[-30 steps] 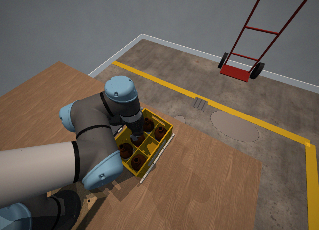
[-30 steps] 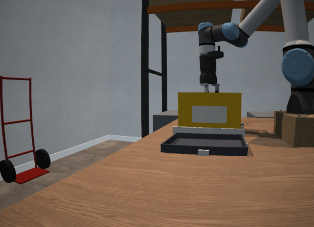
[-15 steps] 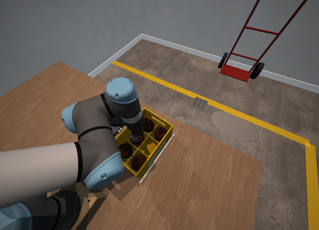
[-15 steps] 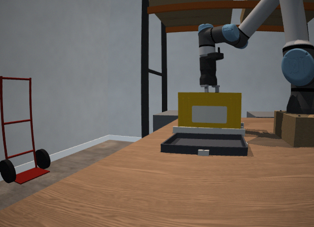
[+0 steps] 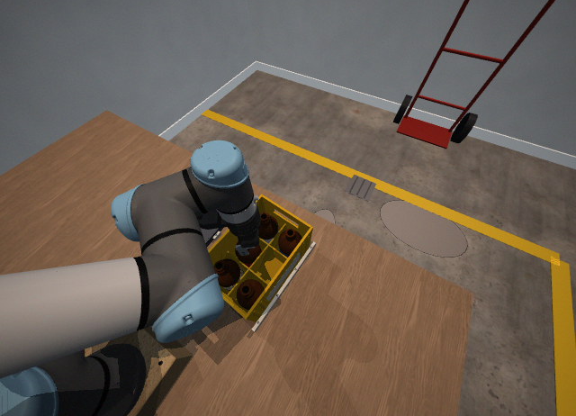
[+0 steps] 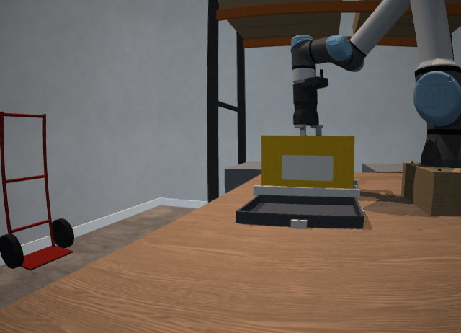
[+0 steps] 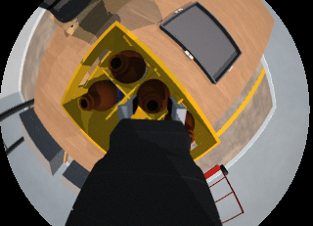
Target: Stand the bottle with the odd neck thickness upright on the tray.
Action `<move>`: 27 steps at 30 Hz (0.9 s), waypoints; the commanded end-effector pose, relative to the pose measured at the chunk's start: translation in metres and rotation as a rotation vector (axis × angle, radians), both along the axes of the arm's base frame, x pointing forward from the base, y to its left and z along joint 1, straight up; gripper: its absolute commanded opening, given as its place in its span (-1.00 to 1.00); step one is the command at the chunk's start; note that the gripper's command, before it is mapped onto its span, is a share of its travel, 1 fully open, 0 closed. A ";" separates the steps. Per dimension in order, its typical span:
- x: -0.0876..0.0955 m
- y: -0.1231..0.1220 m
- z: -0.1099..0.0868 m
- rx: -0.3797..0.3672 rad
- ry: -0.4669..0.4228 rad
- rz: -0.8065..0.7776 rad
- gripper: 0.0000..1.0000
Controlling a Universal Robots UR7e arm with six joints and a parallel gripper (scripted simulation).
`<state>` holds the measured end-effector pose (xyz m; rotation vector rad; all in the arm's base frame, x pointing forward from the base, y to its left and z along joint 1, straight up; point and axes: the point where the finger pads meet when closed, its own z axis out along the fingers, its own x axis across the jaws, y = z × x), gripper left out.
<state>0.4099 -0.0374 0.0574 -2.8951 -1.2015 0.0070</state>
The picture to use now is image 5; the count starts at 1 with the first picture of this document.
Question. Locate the brown bottle with blue label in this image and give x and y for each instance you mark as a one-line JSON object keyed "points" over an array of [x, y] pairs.
{"points": [[288, 241]]}

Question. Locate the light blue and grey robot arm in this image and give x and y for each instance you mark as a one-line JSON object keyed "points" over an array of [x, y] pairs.
{"points": [[48, 317]]}

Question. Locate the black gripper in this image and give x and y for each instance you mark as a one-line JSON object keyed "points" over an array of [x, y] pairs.
{"points": [[244, 225]]}

